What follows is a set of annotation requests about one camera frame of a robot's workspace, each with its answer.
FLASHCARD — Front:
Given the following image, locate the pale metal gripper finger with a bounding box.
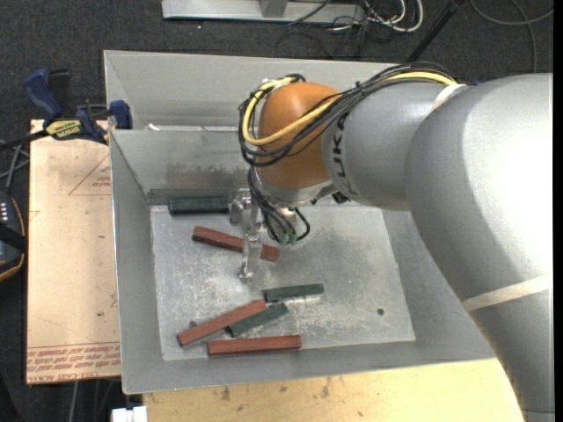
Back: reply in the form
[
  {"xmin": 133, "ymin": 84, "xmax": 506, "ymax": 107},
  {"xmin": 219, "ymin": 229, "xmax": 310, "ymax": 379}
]
[
  {"xmin": 238, "ymin": 235, "xmax": 252, "ymax": 280},
  {"xmin": 250, "ymin": 234, "xmax": 263, "ymax": 277}
]

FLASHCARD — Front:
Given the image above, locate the red-brown flat block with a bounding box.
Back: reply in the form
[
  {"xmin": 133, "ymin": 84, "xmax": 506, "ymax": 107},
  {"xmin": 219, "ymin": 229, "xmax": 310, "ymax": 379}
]
[
  {"xmin": 191, "ymin": 225, "xmax": 282, "ymax": 264},
  {"xmin": 207, "ymin": 334, "xmax": 303, "ymax": 358},
  {"xmin": 176, "ymin": 298, "xmax": 268, "ymax": 348}
]

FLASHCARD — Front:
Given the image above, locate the dark green flat block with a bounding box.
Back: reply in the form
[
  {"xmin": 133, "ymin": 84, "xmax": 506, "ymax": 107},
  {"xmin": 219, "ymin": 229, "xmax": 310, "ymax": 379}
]
[
  {"xmin": 224, "ymin": 302, "xmax": 290, "ymax": 338},
  {"xmin": 168, "ymin": 195, "xmax": 230, "ymax": 215},
  {"xmin": 262, "ymin": 282, "xmax": 325, "ymax": 303}
]

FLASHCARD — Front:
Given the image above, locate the grey metal bin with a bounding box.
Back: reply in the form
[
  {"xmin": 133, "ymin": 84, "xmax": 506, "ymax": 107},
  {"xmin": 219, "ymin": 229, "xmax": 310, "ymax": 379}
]
[{"xmin": 103, "ymin": 49, "xmax": 497, "ymax": 396}]

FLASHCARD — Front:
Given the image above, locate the brown cardboard board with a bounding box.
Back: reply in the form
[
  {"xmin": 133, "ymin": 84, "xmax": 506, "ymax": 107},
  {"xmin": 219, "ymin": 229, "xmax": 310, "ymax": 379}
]
[{"xmin": 26, "ymin": 118, "xmax": 122, "ymax": 386}]

